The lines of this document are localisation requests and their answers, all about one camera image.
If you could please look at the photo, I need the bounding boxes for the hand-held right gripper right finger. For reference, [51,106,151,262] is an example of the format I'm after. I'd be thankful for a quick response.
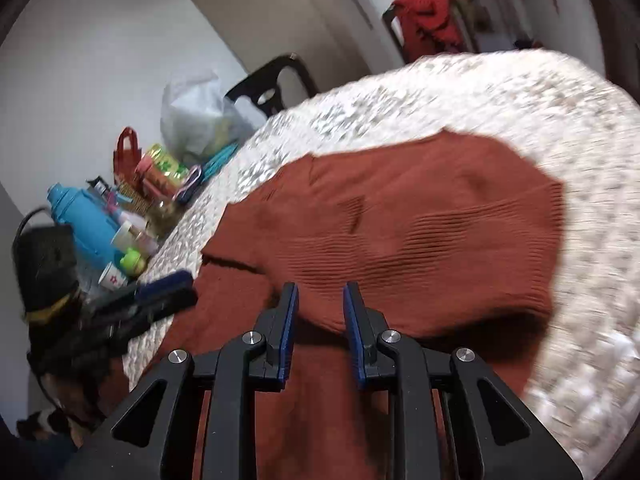
[342,281,586,480]

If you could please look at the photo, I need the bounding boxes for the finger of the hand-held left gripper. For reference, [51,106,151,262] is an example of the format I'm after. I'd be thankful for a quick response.
[90,270,195,318]
[97,287,199,346]

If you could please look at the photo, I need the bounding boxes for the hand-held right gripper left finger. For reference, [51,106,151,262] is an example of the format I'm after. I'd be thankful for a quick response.
[60,281,301,480]

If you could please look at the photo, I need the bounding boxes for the rust knit sweater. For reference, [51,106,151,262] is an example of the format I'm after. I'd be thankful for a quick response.
[97,130,566,480]

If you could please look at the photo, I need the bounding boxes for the teal clothes hangers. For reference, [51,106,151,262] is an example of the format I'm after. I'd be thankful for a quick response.
[200,142,241,178]

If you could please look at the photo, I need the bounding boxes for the small green-capped bottle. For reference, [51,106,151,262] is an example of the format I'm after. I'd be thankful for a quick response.
[120,249,146,273]

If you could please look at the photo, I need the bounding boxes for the white paper cup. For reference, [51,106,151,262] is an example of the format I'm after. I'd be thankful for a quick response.
[97,262,128,291]

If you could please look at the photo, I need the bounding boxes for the white plastic cup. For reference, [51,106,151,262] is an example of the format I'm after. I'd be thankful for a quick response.
[111,220,146,253]

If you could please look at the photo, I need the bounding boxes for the blue water bottle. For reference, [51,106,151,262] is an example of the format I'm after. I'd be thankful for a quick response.
[47,185,123,271]

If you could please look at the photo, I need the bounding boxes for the green yellow snack packet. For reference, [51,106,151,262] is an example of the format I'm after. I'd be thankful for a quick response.
[142,144,188,186]

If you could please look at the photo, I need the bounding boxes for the red gift bag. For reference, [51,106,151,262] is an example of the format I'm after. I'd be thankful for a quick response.
[112,127,143,186]

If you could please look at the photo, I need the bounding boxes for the translucent plastic bag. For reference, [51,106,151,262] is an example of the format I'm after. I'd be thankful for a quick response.
[160,70,268,163]

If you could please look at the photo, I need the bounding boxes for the dark wooden chair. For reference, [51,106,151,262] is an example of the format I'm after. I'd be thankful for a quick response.
[225,54,321,118]
[382,2,408,63]

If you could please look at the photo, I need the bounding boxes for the quilted floral tablecloth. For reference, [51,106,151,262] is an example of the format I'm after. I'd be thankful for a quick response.
[122,49,640,476]

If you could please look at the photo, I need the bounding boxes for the red checked cloth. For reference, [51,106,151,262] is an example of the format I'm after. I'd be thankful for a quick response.
[392,0,466,61]

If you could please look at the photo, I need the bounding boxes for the black cable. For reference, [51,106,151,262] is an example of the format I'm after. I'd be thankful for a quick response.
[12,206,56,261]

